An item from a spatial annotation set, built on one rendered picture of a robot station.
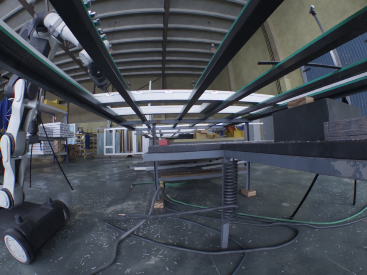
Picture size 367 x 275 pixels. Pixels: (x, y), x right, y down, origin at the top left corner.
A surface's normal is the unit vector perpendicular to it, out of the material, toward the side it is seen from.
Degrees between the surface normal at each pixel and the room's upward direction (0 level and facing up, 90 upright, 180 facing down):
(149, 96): 90
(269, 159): 90
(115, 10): 180
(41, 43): 106
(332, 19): 90
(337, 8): 90
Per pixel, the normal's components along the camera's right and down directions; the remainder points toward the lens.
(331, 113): 0.13, -0.04
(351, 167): -0.99, 0.04
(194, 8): 0.04, 1.00
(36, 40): 0.68, 0.22
